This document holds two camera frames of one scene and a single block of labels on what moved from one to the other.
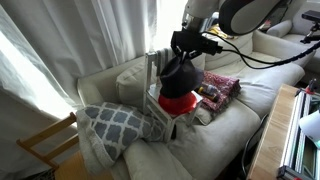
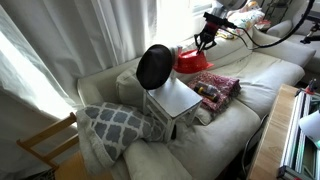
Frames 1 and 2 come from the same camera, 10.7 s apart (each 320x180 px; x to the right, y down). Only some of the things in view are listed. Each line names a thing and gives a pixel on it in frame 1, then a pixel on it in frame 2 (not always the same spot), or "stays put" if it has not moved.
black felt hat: x=180 y=77 -> x=154 y=66
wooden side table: x=271 y=151 stays put
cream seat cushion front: x=150 y=160 stays put
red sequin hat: x=177 y=104 -> x=191 y=62
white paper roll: x=310 y=126 stays put
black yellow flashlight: x=213 y=98 stays put
